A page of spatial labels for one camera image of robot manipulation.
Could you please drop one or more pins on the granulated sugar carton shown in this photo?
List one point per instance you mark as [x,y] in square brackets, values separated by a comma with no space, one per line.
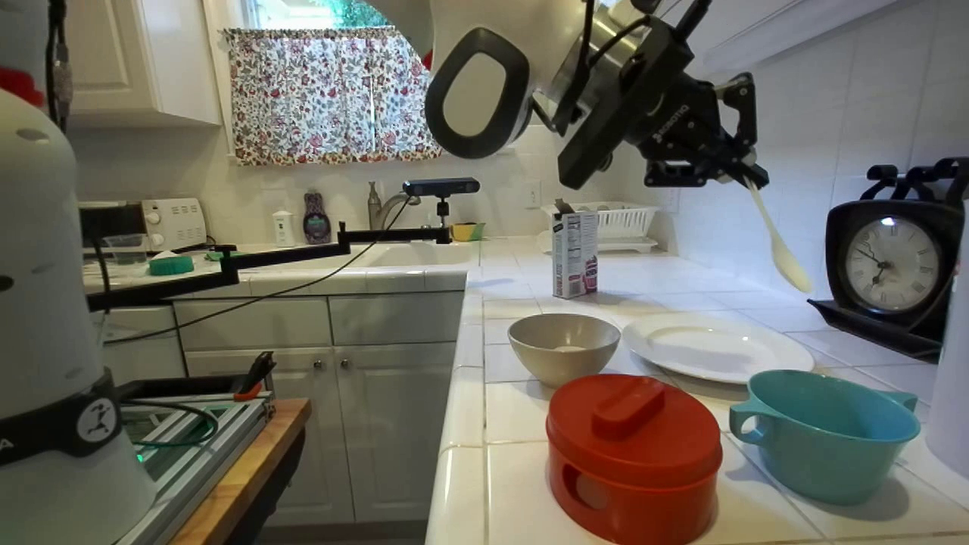
[576,253]

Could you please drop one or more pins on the floral window curtain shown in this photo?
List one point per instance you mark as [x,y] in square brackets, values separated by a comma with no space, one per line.
[321,95]

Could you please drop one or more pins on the metal sink faucet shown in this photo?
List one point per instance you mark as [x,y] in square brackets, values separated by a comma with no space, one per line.
[377,206]

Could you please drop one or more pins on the black stereo camera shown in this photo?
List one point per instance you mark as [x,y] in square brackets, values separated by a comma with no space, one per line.
[440,186]

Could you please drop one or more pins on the dark soap bottle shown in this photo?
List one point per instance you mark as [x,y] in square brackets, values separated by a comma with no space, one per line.
[316,215]

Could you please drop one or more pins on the yellow green sponge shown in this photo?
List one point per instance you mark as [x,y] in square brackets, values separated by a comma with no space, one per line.
[466,232]

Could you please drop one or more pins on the wooden table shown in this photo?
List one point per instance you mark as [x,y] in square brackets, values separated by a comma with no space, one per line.
[237,473]

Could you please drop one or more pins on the white dish rack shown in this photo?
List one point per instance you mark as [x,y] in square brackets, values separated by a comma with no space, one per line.
[621,224]

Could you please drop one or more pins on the black table clock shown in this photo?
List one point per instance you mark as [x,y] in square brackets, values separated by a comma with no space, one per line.
[893,267]

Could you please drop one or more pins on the cream wall cabinet by window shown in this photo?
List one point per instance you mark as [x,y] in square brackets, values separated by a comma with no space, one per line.
[139,61]

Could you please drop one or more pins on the white kitchen appliance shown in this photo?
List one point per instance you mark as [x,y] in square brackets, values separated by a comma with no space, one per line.
[175,221]

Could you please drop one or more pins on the white round plate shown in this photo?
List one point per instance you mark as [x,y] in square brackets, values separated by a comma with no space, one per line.
[717,350]

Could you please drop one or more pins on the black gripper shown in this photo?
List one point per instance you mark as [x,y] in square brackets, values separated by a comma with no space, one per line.
[701,126]

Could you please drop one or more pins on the red lidded pot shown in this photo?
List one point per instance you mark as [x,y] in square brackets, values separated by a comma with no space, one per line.
[630,456]

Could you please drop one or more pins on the grey bowl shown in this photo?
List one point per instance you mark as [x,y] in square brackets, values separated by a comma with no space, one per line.
[562,353]

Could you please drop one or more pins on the cream wall cabinet over counter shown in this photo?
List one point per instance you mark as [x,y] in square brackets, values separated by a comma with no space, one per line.
[729,24]

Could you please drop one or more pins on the metal control box with green panel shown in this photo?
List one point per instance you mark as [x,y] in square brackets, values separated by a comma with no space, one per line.
[192,442]

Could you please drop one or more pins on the green round lid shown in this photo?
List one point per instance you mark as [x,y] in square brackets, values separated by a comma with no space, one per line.
[171,264]

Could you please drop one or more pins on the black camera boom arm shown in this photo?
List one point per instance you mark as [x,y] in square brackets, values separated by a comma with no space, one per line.
[283,255]

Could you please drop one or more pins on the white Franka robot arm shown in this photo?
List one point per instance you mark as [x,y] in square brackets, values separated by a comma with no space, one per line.
[39,253]

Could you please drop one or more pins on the cream base cabinets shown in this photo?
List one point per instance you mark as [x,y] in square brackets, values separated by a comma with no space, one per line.
[335,403]

